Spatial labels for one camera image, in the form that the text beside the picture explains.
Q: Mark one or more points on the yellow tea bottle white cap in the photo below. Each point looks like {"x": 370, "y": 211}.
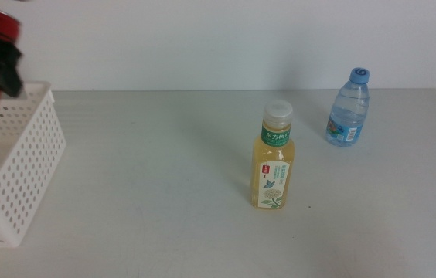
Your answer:
{"x": 273, "y": 166}

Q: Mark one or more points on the clear water bottle blue label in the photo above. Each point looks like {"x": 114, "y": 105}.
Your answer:
{"x": 347, "y": 112}

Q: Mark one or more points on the white perforated plastic basket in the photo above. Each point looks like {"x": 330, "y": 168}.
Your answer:
{"x": 24, "y": 162}

